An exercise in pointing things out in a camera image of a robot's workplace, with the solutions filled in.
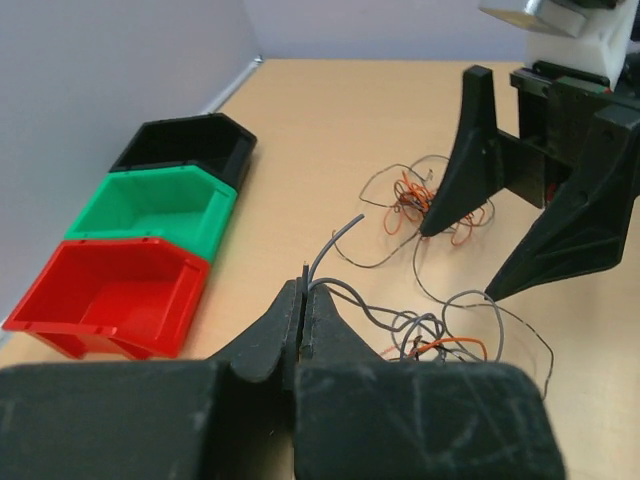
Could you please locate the green plastic bin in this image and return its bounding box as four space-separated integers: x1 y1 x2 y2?
65 166 237 262

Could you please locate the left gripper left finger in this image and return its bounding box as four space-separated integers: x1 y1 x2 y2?
1 280 304 479

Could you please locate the grey thin wire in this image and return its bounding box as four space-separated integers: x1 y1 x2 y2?
302 153 556 401

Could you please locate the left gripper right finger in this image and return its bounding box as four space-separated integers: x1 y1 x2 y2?
294 288 566 479

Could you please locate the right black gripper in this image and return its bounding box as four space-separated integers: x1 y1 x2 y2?
420 52 639 300

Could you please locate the black plastic bin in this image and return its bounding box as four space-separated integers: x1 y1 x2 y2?
111 113 257 191

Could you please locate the red plastic bin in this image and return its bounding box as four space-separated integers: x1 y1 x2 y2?
4 237 210 360

